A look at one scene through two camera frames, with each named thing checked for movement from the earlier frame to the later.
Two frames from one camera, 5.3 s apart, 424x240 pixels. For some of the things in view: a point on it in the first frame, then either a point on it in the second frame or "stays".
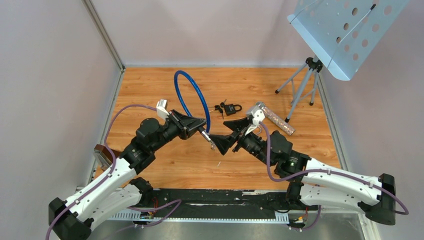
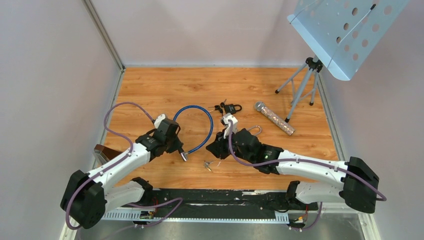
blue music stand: [344, 33] stays
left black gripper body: [181, 130] -> [173, 144]
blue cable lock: [204, 100] -> [184, 156]
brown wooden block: [104, 156] stays
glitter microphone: [276, 119] stays
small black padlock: [231, 109] stays
